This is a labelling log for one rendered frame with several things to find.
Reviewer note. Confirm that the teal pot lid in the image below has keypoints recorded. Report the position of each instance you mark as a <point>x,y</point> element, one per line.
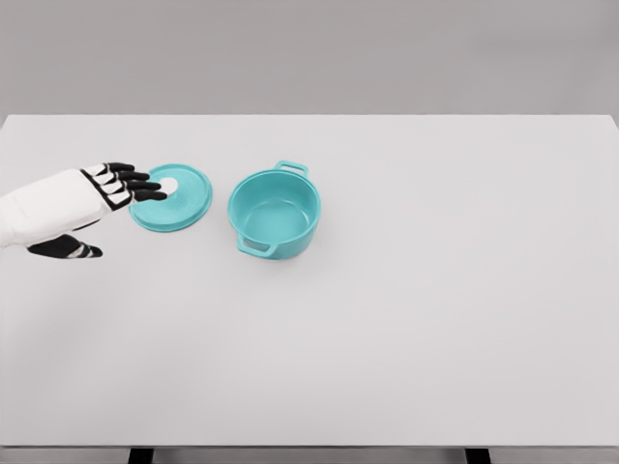
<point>181,205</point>

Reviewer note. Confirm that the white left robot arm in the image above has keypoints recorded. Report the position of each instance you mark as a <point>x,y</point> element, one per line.
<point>7,220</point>

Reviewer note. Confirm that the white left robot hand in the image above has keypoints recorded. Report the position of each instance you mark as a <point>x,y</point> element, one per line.
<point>67,203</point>

